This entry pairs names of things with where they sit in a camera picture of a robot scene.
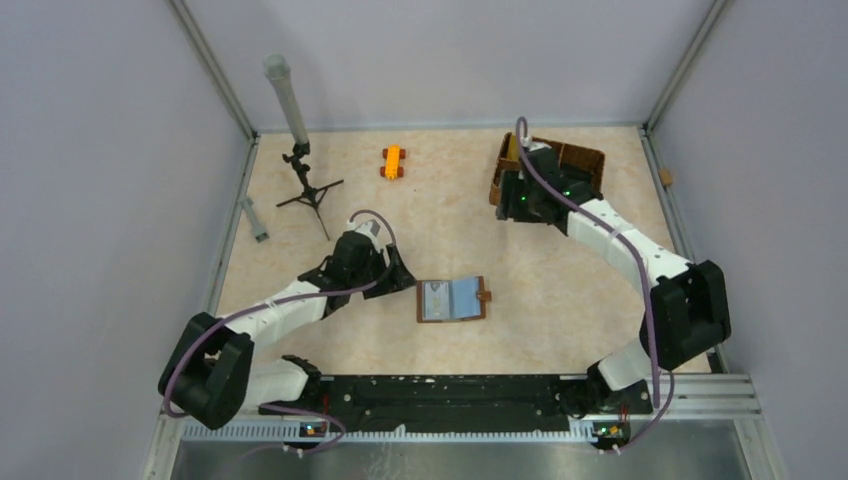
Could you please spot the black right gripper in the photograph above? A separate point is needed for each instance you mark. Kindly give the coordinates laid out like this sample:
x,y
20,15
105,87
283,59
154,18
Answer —
x,y
508,208

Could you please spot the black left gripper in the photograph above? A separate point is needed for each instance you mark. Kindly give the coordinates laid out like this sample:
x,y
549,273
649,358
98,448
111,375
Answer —
x,y
399,278

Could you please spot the silver white credit card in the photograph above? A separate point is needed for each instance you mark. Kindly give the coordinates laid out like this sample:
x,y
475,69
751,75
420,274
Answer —
x,y
436,301

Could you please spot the brown leather card holder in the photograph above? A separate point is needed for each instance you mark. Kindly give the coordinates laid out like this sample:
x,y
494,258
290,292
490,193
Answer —
x,y
469,300

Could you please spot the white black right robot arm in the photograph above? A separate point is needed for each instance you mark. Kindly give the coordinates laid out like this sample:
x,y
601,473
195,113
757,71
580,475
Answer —
x,y
686,310

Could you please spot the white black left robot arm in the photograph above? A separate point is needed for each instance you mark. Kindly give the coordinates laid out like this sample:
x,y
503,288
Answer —
x,y
211,374

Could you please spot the gold credit card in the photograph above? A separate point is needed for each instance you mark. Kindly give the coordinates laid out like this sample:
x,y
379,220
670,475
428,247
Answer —
x,y
512,152

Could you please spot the woven wicker divided basket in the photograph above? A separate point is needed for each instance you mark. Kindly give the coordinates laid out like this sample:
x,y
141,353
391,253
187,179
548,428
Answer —
x,y
584,163

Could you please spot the orange toy car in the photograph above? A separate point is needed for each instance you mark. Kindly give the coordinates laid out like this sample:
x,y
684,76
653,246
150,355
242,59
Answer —
x,y
393,156

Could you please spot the small wooden block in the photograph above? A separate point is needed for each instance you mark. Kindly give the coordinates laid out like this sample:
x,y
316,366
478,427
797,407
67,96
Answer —
x,y
665,177

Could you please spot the black tripod with grey tube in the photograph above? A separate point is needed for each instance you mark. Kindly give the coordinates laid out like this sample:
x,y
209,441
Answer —
x,y
278,72

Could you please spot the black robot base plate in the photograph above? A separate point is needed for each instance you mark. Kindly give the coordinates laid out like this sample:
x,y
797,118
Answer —
x,y
465,403

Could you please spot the grey metal bracket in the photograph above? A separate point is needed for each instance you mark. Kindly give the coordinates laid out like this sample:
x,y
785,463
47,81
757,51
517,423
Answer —
x,y
258,230

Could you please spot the aluminium frame rail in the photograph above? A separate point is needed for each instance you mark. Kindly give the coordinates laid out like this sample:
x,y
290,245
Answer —
x,y
719,395

